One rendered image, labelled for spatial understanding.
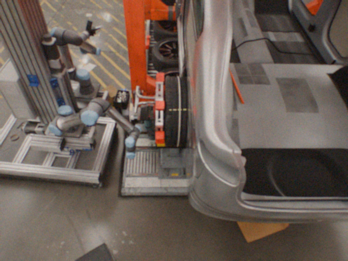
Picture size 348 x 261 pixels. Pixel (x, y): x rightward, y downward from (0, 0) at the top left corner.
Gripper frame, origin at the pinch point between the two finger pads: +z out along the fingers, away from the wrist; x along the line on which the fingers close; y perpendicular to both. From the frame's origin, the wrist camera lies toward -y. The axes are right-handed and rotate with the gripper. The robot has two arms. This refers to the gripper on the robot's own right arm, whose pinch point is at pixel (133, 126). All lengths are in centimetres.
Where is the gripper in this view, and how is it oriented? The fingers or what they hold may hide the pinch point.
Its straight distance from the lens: 255.6
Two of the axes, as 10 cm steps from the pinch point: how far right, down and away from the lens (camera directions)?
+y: 0.5, -6.4, -7.6
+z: -0.3, -7.6, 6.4
